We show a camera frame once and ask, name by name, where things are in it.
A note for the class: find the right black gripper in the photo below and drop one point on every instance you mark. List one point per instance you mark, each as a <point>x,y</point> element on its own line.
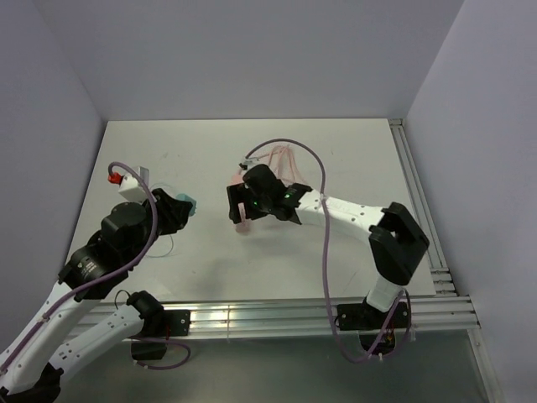
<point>241,193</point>

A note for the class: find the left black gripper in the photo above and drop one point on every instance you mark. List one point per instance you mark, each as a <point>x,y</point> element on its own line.
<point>174,211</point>

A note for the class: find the teal plug adapter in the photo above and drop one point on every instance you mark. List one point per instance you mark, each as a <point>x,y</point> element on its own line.
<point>182,197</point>

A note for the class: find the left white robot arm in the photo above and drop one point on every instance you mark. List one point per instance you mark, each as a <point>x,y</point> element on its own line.
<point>37,363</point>

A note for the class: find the pink power strip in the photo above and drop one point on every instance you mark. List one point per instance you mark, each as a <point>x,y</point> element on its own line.
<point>244,226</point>

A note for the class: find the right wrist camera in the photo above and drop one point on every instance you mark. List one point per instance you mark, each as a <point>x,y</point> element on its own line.
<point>248,163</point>

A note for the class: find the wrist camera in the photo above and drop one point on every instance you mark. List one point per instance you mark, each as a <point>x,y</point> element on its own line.
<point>130,189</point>
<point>248,163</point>

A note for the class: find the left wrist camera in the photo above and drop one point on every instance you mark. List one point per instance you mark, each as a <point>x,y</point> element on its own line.
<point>130,189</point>

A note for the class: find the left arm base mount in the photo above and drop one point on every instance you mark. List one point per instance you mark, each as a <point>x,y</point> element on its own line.
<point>151,342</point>

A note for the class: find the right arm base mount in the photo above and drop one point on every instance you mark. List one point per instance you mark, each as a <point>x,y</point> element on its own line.
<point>362,317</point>

